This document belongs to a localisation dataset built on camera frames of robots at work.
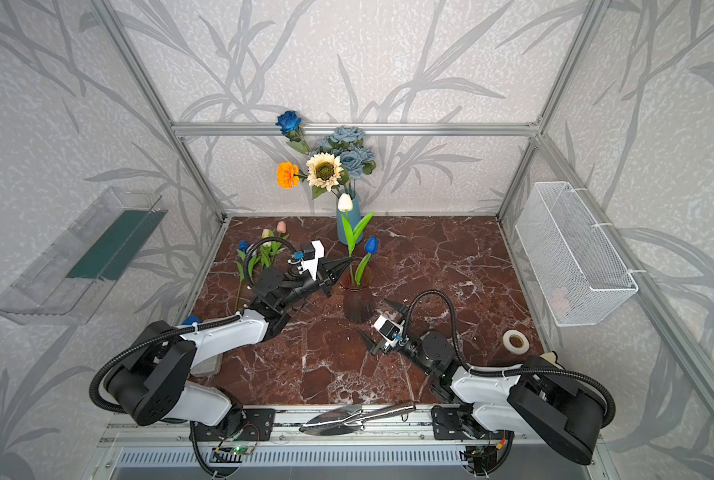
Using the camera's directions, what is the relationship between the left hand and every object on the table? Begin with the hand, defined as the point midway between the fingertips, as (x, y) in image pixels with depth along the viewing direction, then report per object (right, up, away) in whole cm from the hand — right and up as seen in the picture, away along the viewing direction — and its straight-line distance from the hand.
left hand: (354, 254), depth 73 cm
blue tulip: (+4, +2, +3) cm, 6 cm away
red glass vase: (0, -14, +16) cm, 21 cm away
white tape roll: (+45, -28, +14) cm, 55 cm away
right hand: (+5, -12, +3) cm, 13 cm away
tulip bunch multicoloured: (-35, -1, +35) cm, 50 cm away
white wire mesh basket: (+48, -4, -12) cm, 49 cm away
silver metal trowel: (-1, -42, +2) cm, 42 cm away
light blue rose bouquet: (-3, +33, +18) cm, 38 cm away
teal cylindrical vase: (-3, +12, +34) cm, 36 cm away
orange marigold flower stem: (-19, +21, +8) cm, 30 cm away
